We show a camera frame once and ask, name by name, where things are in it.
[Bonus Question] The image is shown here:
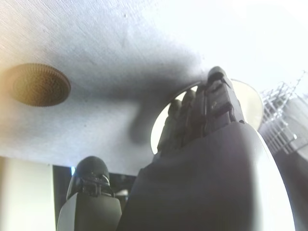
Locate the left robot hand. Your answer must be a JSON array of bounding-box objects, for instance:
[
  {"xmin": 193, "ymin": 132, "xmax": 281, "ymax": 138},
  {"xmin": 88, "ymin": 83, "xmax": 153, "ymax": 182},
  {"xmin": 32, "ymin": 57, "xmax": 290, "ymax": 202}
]
[{"xmin": 56, "ymin": 66, "xmax": 297, "ymax": 231}]

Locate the orange swirl cookie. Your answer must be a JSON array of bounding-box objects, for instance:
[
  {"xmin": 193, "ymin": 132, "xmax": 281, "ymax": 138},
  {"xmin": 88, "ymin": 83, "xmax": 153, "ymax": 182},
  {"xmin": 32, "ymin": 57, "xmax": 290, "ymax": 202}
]
[{"xmin": 4, "ymin": 63, "xmax": 72, "ymax": 107}]

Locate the silver wire dish rack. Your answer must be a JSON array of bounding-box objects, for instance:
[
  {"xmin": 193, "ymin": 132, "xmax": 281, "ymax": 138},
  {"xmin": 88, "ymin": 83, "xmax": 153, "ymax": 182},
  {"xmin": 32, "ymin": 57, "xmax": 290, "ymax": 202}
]
[{"xmin": 261, "ymin": 71, "xmax": 308, "ymax": 154}]

